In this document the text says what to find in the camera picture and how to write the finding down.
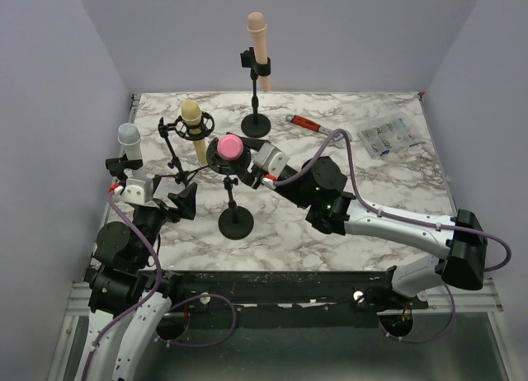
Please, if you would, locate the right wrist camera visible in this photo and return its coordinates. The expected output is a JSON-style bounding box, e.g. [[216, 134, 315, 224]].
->
[[253, 143, 290, 176]]

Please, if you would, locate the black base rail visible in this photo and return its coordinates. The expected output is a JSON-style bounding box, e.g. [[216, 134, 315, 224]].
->
[[158, 270, 428, 330]]

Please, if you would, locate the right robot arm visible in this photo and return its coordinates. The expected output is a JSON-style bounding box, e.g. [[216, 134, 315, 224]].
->
[[217, 134, 488, 308]]

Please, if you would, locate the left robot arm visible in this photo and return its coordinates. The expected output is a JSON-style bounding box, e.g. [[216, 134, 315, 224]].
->
[[75, 182, 198, 380]]

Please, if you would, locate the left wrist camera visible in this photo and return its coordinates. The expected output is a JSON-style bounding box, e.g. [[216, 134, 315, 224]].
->
[[109, 177, 154, 205]]

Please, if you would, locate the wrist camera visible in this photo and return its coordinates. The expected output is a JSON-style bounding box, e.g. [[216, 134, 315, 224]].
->
[[253, 143, 290, 176], [109, 177, 154, 205]]

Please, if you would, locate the pink microphone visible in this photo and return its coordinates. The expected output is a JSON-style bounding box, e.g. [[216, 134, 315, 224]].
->
[[217, 134, 243, 161]]

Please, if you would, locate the white grey-headed microphone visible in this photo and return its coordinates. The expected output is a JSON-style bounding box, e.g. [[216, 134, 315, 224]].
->
[[117, 123, 143, 161]]

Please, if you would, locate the tall black round-base stand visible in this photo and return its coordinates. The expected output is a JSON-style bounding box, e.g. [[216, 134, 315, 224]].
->
[[240, 47, 271, 139]]

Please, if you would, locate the peach microphone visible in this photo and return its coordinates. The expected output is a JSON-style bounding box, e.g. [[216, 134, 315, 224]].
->
[[247, 12, 271, 92]]

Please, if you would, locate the red handled adjustable wrench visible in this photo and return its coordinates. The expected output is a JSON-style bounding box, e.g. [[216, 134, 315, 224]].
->
[[285, 114, 346, 148]]

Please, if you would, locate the black tripod shock-mount stand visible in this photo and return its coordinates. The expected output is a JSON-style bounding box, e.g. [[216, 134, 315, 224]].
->
[[158, 111, 215, 186]]

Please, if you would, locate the beige microphone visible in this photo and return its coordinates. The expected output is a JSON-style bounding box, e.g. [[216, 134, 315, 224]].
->
[[181, 100, 207, 166]]

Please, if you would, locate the clear plastic parts box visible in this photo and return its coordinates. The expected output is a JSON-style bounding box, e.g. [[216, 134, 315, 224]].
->
[[356, 114, 422, 158]]

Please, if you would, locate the black shock-mount round-base stand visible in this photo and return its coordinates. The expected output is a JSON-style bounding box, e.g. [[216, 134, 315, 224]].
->
[[206, 138, 254, 240]]

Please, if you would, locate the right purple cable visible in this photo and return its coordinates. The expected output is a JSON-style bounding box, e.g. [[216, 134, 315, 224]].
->
[[266, 128, 514, 344]]

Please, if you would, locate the black clip round-base stand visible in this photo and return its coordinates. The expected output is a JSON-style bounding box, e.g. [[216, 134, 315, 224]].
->
[[105, 154, 146, 187]]

